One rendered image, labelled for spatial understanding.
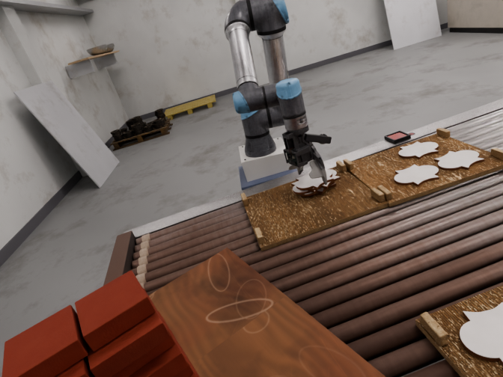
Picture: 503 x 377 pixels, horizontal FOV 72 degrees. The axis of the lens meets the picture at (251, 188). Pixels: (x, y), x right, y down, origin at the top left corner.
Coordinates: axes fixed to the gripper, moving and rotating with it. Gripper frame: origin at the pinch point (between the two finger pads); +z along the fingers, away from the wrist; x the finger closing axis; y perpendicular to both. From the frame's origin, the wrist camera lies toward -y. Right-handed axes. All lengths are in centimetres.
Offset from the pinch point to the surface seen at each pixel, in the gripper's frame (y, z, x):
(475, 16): -710, 65, -366
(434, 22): -720, 68, -463
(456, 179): -28.2, 4.6, 32.9
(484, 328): 17, 4, 67
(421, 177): -22.9, 3.6, 25.2
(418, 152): -37.4, 3.6, 13.2
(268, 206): 17.3, 4.6, -5.8
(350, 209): 2.2, 4.6, 19.2
